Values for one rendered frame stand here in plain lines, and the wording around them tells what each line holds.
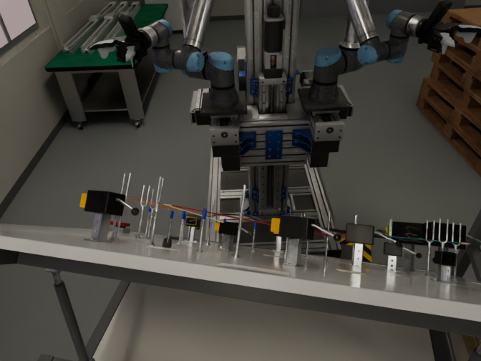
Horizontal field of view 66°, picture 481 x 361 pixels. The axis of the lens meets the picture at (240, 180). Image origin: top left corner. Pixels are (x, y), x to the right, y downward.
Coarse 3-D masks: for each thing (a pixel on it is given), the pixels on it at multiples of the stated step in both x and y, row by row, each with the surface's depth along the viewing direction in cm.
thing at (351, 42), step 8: (368, 0) 160; (344, 32) 171; (352, 32) 167; (344, 40) 172; (352, 40) 169; (344, 48) 172; (352, 48) 170; (352, 56) 172; (352, 64) 174; (360, 64) 176; (344, 72) 176
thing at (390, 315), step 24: (0, 264) 63; (24, 264) 66; (48, 264) 66; (72, 264) 65; (96, 264) 64; (192, 288) 61; (216, 288) 60; (240, 288) 60; (336, 312) 57; (360, 312) 56; (384, 312) 56; (408, 312) 55; (480, 336) 53
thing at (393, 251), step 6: (384, 246) 97; (390, 246) 96; (396, 246) 96; (402, 246) 95; (384, 252) 96; (390, 252) 96; (396, 252) 95; (390, 258) 96; (396, 258) 96; (390, 264) 96; (396, 264) 95; (390, 270) 94; (396, 270) 98
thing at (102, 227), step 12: (96, 192) 67; (108, 192) 65; (96, 204) 66; (108, 204) 65; (120, 204) 68; (96, 216) 67; (108, 216) 68; (96, 228) 66; (108, 228) 68; (96, 240) 65
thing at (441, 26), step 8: (440, 24) 132; (448, 24) 131; (416, 32) 138; (424, 32) 139; (432, 32) 132; (448, 32) 128; (424, 40) 138; (432, 40) 133; (432, 48) 135; (440, 48) 132
